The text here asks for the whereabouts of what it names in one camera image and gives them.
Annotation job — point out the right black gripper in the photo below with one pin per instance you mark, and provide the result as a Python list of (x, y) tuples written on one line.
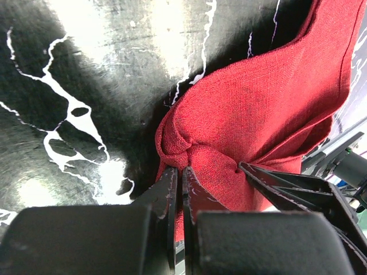
[(295, 192)]

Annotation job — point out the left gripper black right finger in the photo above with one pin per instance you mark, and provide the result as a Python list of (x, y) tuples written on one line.
[(220, 241)]

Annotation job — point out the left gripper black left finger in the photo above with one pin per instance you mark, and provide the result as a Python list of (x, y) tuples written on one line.
[(138, 238)]

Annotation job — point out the dark red cloth napkin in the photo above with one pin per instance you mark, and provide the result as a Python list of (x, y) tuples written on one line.
[(269, 110)]

